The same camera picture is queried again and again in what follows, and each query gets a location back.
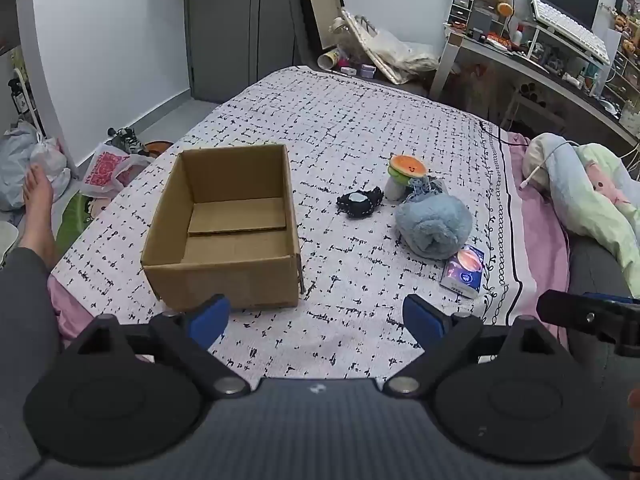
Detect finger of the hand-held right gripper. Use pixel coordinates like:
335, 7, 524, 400
537, 289, 640, 359

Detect green cartoon cushion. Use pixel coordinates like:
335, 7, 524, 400
54, 191, 112, 257

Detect white plastic bag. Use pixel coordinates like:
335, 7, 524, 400
0, 120, 72, 212

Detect white charging cable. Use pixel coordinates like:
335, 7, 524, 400
519, 142, 577, 191

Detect white keyboard stand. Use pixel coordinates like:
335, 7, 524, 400
519, 16, 612, 72

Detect black item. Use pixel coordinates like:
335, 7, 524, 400
336, 186, 385, 220

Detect beige canvas tote bag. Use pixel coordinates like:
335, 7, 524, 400
329, 10, 442, 86

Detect rolled blue towel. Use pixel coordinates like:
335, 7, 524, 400
394, 193, 474, 261

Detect orange smiling plush toy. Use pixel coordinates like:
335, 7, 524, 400
387, 154, 430, 202

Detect brown cardboard box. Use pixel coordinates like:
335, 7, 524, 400
141, 143, 306, 311

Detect red print plastic bag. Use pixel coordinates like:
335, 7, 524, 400
79, 142, 157, 199

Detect white black printed blanket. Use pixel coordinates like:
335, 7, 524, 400
50, 66, 532, 392

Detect white rack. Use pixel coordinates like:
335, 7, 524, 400
7, 66, 47, 137

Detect person's left leg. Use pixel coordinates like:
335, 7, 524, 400
0, 162, 64, 480

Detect black shoes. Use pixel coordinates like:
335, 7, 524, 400
107, 127, 151, 157

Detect white keyboard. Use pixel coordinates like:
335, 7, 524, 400
530, 0, 612, 66

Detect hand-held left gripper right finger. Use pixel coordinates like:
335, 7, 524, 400
381, 294, 571, 401

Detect black cable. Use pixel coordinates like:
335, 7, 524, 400
479, 119, 532, 150

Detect small drawer organiser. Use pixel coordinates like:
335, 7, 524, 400
446, 0, 482, 29

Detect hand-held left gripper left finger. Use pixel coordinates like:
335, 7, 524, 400
75, 294, 252, 402

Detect dark grey wardrobe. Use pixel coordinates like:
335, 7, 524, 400
183, 0, 322, 105

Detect pastel cartoon quilt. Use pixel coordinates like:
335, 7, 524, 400
522, 132, 640, 286

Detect white desk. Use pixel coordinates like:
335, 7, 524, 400
429, 24, 640, 153

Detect purple printed tissue pack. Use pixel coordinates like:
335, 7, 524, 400
439, 245, 487, 300

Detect blue white knitted item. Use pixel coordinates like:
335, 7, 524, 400
404, 177, 449, 206

